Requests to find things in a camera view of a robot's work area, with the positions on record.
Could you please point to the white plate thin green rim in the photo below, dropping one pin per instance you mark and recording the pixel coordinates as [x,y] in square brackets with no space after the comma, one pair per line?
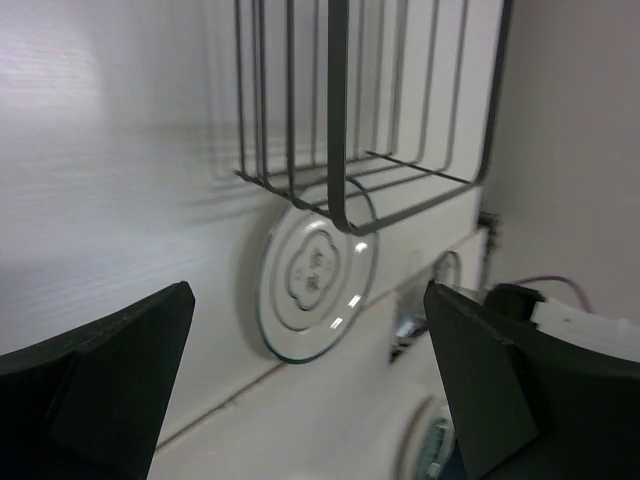
[312,284]

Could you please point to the grey wire dish rack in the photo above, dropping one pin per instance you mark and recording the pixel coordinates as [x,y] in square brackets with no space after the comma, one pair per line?
[368,113]

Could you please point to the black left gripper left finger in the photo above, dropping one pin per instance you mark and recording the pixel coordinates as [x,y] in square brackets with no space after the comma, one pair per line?
[90,403]

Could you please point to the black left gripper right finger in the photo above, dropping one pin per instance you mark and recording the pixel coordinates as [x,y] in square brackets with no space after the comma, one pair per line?
[526,405]

